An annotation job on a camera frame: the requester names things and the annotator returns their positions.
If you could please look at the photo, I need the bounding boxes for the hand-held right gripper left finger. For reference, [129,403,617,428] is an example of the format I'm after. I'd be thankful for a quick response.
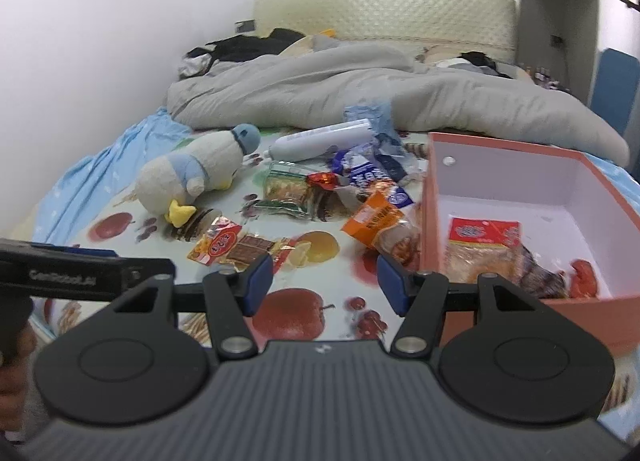
[107,256,274,359]

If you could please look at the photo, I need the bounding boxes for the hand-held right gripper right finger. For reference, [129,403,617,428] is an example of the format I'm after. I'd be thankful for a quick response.
[377,256,543,358]

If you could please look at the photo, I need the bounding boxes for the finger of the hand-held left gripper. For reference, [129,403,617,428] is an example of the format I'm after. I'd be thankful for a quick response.
[119,257,177,299]

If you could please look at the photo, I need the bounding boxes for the orange snack packet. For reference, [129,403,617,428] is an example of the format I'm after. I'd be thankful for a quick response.
[341,190,423,264]

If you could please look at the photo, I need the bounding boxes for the red label cracker packet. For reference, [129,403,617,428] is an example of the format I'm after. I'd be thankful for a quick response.
[444,215,522,287]

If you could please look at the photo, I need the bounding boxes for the blue white noodle packet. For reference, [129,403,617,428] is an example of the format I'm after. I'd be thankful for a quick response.
[332,144,416,207]

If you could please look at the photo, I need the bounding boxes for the red foil snack packet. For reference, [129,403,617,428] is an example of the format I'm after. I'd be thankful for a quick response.
[306,171,340,190]

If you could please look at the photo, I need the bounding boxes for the white clear nut packet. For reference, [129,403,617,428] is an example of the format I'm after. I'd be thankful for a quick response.
[517,243,571,299]

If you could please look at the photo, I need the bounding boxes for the orange cardboard box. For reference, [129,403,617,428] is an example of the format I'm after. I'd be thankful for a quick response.
[419,131,640,357]

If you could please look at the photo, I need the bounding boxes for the small red snack packet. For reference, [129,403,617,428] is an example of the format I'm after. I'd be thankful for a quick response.
[569,259,600,299]

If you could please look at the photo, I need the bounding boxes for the person's left hand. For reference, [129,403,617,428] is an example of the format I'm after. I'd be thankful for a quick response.
[0,328,38,429]

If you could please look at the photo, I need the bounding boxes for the clear wafer biscuit packet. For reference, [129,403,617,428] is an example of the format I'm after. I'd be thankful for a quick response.
[220,235,298,271]

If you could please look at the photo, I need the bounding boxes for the red yellow snack packet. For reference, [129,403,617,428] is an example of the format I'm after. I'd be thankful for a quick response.
[186,221,244,267]

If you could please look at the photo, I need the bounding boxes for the green clear cracker packet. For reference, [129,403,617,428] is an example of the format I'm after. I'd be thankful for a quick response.
[261,162,315,218]

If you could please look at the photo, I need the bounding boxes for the dark brown snack packet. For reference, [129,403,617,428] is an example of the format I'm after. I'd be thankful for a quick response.
[312,186,358,222]

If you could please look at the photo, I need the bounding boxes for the light blue bed sheet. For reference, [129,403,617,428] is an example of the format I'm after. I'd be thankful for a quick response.
[27,108,640,442]

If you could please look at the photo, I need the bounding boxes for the plush penguin toy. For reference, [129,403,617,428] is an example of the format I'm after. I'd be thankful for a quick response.
[136,124,262,228]

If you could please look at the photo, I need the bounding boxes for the white plastic bottle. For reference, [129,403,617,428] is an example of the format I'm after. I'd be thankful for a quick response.
[269,118,375,162]

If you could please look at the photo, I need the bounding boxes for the crumpled blue plastic bag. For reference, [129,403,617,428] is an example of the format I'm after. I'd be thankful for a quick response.
[344,100,401,142]

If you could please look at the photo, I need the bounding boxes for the grey duvet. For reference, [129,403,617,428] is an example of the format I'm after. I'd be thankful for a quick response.
[166,38,630,164]

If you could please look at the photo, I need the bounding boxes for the white crumpled cloth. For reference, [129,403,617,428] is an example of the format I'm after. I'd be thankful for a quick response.
[178,52,213,78]

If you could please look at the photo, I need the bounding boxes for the pale pillow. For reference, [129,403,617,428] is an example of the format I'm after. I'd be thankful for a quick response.
[415,44,531,79]

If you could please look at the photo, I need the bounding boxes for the black clothes pile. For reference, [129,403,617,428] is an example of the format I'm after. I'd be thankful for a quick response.
[205,28,307,62]

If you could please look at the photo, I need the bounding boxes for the black garment on pillow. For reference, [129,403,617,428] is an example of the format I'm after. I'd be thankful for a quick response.
[457,50,498,73]

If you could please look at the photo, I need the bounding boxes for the beige pillow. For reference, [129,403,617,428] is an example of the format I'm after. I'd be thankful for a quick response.
[277,35,321,58]

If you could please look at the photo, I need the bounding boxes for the group of small bottles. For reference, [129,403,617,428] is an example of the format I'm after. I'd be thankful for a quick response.
[520,64,563,92]

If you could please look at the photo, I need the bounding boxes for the cream quilted headboard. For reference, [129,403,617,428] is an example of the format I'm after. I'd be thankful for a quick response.
[252,0,517,64]

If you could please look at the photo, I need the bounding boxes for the blue padded board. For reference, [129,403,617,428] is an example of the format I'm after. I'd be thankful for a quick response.
[590,48,640,137]

